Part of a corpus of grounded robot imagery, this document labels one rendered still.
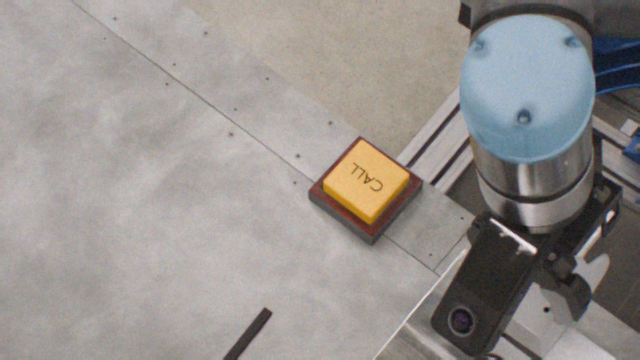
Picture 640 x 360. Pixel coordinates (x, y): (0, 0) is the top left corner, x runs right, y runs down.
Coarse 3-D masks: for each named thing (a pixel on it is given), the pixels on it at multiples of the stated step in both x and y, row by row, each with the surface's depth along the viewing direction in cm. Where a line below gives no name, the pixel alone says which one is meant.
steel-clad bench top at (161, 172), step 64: (0, 0) 135; (64, 0) 135; (128, 0) 135; (0, 64) 131; (64, 64) 131; (128, 64) 131; (192, 64) 131; (256, 64) 132; (0, 128) 128; (64, 128) 128; (128, 128) 128; (192, 128) 128; (256, 128) 128; (320, 128) 128; (0, 192) 125; (64, 192) 125; (128, 192) 125; (192, 192) 125; (256, 192) 125; (0, 256) 122; (64, 256) 122; (128, 256) 122; (192, 256) 122; (256, 256) 122; (320, 256) 122; (384, 256) 122; (448, 256) 122; (0, 320) 119; (64, 320) 119; (128, 320) 119; (192, 320) 119; (320, 320) 119; (384, 320) 120
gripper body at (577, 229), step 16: (592, 192) 93; (592, 208) 93; (608, 208) 93; (480, 224) 95; (512, 224) 87; (560, 224) 87; (576, 224) 92; (592, 224) 92; (608, 224) 96; (560, 240) 92; (576, 240) 92; (560, 256) 92; (544, 272) 93; (560, 272) 92; (544, 288) 96
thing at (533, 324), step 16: (592, 240) 108; (576, 256) 108; (528, 304) 104; (544, 304) 104; (512, 320) 104; (528, 320) 104; (544, 320) 103; (512, 336) 108; (528, 336) 105; (544, 336) 104; (560, 336) 108; (544, 352) 107
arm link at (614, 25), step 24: (480, 0) 80; (504, 0) 79; (528, 0) 78; (552, 0) 78; (576, 0) 79; (600, 0) 80; (624, 0) 80; (480, 24) 80; (600, 24) 81; (624, 24) 81
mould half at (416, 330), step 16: (464, 256) 113; (448, 272) 112; (432, 288) 111; (432, 304) 111; (416, 320) 110; (400, 336) 110; (416, 336) 110; (432, 336) 109; (576, 336) 110; (384, 352) 109; (400, 352) 109; (416, 352) 109; (432, 352) 109; (448, 352) 109; (496, 352) 109; (512, 352) 109; (560, 352) 109; (576, 352) 109; (592, 352) 109
